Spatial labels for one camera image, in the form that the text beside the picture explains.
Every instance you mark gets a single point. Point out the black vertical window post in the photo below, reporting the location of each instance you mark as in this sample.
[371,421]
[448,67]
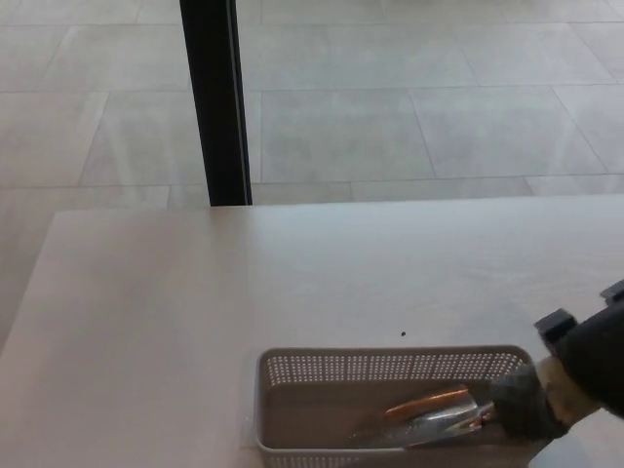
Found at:
[212,97]

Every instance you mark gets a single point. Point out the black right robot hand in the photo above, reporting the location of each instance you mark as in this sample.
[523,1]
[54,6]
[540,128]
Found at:
[597,351]

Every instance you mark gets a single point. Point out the grey perforated plastic basket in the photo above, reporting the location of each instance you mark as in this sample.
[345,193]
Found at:
[317,414]

